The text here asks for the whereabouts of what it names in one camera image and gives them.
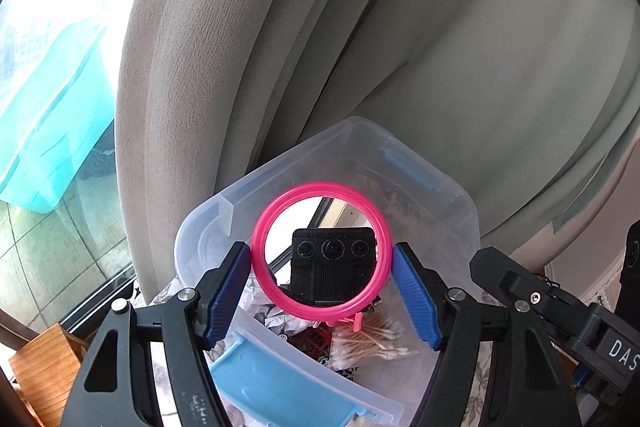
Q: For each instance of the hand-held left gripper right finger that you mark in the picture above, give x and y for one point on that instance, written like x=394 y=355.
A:
x=415 y=297

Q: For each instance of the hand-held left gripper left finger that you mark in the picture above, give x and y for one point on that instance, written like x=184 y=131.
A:
x=227 y=292

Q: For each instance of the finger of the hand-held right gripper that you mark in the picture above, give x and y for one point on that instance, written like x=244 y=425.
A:
x=500 y=267

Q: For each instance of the cotton swab packet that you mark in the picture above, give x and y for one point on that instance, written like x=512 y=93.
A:
x=367 y=342

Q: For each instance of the pink round mirror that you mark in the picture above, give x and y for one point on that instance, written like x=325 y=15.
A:
x=280 y=237

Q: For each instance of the black and white scrunchie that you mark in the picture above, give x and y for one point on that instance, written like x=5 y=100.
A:
x=325 y=361

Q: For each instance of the clear plastic storage container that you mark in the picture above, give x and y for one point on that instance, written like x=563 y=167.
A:
x=350 y=147

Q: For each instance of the crumpled white tissue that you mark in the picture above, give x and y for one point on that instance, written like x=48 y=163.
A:
x=265 y=312

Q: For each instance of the pale green curtain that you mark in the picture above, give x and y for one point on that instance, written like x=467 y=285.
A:
x=500 y=82

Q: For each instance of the wooden furniture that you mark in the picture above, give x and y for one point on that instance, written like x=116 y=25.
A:
x=45 y=372

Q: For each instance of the beige curtain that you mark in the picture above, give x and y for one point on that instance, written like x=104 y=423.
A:
x=200 y=57

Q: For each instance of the teal plastic sheet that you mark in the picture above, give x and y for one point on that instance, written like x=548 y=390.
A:
x=50 y=132

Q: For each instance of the dark window frame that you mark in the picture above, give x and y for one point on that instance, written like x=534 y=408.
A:
x=100 y=294

